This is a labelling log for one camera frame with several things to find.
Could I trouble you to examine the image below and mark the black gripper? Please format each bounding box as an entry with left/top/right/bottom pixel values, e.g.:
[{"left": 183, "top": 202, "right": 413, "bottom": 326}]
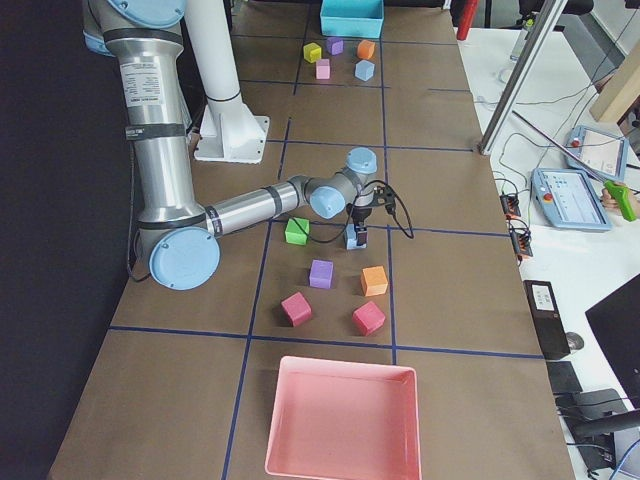
[{"left": 351, "top": 182, "right": 396, "bottom": 248}]

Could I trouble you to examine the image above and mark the light blue foam block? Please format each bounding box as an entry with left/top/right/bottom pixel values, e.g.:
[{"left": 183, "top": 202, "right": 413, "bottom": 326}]
[{"left": 343, "top": 223, "right": 367, "bottom": 250}]

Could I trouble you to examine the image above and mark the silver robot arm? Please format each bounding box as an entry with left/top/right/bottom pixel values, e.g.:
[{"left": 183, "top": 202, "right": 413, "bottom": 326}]
[{"left": 82, "top": 1, "right": 398, "bottom": 290}]

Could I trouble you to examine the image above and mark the orange foam block near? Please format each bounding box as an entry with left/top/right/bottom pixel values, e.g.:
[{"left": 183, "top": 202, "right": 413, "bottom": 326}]
[{"left": 360, "top": 266, "right": 389, "bottom": 297}]

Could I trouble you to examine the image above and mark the orange foam block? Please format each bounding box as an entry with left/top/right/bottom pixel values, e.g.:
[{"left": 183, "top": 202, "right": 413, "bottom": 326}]
[
  {"left": 360, "top": 266, "right": 389, "bottom": 297},
  {"left": 356, "top": 40, "right": 376, "bottom": 60}
]

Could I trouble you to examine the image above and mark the purple foam block near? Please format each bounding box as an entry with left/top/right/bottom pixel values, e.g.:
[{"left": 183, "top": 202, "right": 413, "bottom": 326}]
[{"left": 309, "top": 259, "right": 333, "bottom": 289}]

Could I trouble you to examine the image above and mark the purple foam block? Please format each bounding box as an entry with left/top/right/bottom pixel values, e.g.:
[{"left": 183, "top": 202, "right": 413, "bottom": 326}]
[
  {"left": 326, "top": 37, "right": 344, "bottom": 56},
  {"left": 309, "top": 259, "right": 333, "bottom": 289}
]

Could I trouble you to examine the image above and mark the green foam block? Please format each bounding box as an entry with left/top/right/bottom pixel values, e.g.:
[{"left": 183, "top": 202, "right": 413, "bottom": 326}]
[{"left": 285, "top": 217, "right": 310, "bottom": 245}]

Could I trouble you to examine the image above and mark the red foam block right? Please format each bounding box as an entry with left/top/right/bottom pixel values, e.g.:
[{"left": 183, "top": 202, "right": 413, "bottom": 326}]
[{"left": 352, "top": 301, "right": 386, "bottom": 336}]

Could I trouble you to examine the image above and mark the red foam block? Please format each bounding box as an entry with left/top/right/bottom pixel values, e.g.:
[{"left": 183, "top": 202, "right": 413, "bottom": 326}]
[
  {"left": 352, "top": 301, "right": 386, "bottom": 336},
  {"left": 280, "top": 292, "right": 313, "bottom": 327}
]

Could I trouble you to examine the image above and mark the red foam block left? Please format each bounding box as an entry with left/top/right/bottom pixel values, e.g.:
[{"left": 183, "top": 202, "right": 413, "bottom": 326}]
[{"left": 280, "top": 292, "right": 313, "bottom": 327}]

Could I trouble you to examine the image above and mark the pink foam block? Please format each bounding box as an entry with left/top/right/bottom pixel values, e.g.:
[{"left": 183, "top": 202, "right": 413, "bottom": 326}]
[{"left": 315, "top": 59, "right": 331, "bottom": 80}]

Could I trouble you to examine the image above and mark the pink plastic tray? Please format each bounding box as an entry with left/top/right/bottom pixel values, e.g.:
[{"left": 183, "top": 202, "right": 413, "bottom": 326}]
[{"left": 265, "top": 356, "right": 422, "bottom": 479}]

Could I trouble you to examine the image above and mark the orange foam block far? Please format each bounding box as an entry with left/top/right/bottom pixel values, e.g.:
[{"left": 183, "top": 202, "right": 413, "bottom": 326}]
[{"left": 356, "top": 40, "right": 376, "bottom": 60}]

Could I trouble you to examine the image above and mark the yellow foam block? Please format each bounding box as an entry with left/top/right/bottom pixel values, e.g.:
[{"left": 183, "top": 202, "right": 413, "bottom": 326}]
[{"left": 303, "top": 42, "right": 322, "bottom": 64}]

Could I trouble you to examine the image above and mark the black box on desk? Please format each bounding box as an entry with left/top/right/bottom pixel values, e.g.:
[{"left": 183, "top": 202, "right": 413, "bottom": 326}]
[{"left": 523, "top": 280, "right": 570, "bottom": 360}]

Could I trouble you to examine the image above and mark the purple foam block far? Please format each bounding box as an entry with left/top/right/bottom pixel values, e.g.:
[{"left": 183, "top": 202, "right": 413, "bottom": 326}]
[{"left": 326, "top": 37, "right": 344, "bottom": 56}]

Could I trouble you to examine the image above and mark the near teach pendant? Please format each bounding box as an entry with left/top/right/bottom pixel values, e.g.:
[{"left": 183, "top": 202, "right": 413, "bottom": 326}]
[{"left": 531, "top": 168, "right": 612, "bottom": 232}]

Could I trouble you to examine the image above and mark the teach pendant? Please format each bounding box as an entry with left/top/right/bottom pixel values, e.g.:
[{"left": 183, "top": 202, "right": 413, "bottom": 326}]
[
  {"left": 566, "top": 125, "right": 629, "bottom": 182},
  {"left": 531, "top": 168, "right": 612, "bottom": 232}
]

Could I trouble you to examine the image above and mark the blue plastic bin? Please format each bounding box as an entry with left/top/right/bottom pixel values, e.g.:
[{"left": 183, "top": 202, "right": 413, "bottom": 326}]
[{"left": 320, "top": 0, "right": 384, "bottom": 39}]

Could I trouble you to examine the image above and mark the red fire extinguisher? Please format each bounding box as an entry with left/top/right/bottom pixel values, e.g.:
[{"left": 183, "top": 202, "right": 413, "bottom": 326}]
[{"left": 456, "top": 0, "right": 478, "bottom": 41}]

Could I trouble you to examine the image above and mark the far teach pendant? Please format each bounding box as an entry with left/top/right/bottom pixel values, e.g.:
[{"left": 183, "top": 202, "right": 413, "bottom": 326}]
[{"left": 566, "top": 125, "right": 629, "bottom": 182}]

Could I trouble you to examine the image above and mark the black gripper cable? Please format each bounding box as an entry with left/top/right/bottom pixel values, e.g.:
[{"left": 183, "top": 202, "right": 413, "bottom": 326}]
[{"left": 292, "top": 179, "right": 416, "bottom": 246}]

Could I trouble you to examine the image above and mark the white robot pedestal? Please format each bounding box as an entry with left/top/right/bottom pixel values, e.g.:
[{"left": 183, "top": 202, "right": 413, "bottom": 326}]
[{"left": 185, "top": 0, "right": 270, "bottom": 164}]

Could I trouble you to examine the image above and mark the green handled reach grabber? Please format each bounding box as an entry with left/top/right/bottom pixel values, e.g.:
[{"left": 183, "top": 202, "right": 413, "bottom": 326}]
[{"left": 513, "top": 111, "right": 637, "bottom": 222}]

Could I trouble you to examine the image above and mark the aluminium frame post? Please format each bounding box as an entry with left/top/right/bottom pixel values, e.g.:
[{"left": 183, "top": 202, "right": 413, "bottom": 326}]
[{"left": 478, "top": 0, "right": 567, "bottom": 156}]

